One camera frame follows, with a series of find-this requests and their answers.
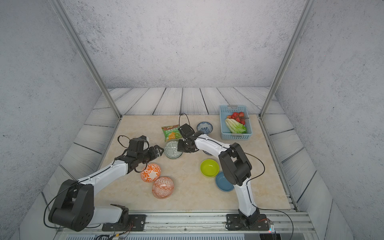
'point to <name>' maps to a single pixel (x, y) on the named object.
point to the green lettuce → (235, 127)
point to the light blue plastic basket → (224, 111)
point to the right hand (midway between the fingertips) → (180, 148)
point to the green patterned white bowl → (170, 149)
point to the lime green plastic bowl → (209, 168)
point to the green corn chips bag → (171, 132)
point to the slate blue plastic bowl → (222, 183)
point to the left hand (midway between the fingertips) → (162, 151)
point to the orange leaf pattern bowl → (151, 173)
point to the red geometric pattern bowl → (162, 187)
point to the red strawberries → (239, 117)
